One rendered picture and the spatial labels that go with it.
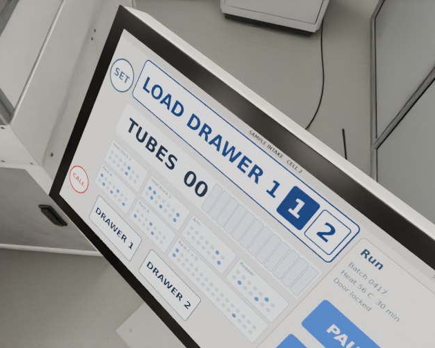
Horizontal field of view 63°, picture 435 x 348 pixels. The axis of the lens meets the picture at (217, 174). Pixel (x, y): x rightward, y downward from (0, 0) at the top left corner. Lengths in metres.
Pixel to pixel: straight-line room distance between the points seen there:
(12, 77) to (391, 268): 0.67
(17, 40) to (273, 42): 1.74
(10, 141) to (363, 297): 0.66
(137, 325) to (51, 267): 0.44
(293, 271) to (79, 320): 1.24
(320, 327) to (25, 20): 0.71
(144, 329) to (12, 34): 1.08
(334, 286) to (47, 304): 1.34
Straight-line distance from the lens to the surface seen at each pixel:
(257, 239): 0.39
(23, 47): 0.79
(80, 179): 0.55
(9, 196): 1.11
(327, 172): 0.35
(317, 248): 0.37
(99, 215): 0.53
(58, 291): 1.60
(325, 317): 0.40
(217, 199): 0.40
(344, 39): 2.47
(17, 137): 0.77
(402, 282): 0.37
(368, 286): 0.38
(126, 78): 0.46
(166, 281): 0.48
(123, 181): 0.48
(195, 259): 0.44
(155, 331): 1.46
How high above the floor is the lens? 1.48
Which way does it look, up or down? 61 degrees down
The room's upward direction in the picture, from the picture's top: 6 degrees clockwise
